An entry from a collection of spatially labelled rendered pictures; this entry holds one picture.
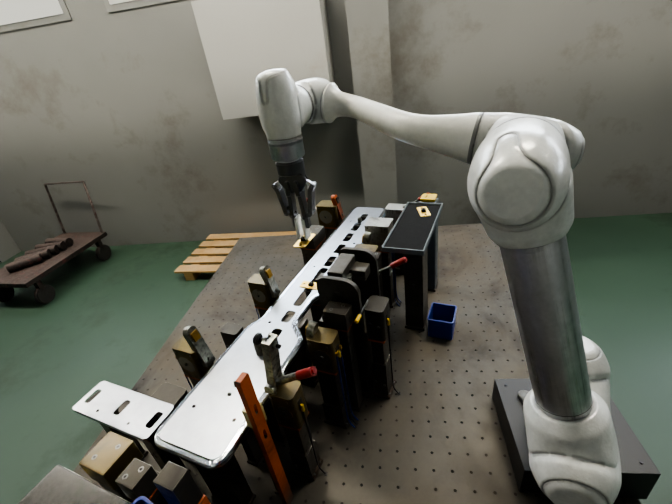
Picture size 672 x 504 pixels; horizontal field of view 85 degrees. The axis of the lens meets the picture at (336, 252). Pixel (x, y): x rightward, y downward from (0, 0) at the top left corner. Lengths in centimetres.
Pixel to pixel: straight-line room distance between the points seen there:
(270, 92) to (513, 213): 61
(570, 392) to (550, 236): 32
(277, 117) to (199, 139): 302
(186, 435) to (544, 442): 79
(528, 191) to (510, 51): 302
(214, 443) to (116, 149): 375
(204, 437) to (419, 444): 62
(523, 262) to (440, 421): 76
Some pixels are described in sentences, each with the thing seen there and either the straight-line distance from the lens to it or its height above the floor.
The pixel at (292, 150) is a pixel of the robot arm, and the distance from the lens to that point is 95.
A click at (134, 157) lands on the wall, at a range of 435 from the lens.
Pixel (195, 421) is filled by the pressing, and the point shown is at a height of 100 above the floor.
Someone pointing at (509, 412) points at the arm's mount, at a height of 79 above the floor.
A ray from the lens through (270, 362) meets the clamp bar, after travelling 88.
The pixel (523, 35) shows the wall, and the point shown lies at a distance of 355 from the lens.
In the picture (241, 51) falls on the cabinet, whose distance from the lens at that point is 326.
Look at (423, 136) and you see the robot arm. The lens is 80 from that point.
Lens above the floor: 177
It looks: 30 degrees down
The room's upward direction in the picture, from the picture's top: 9 degrees counter-clockwise
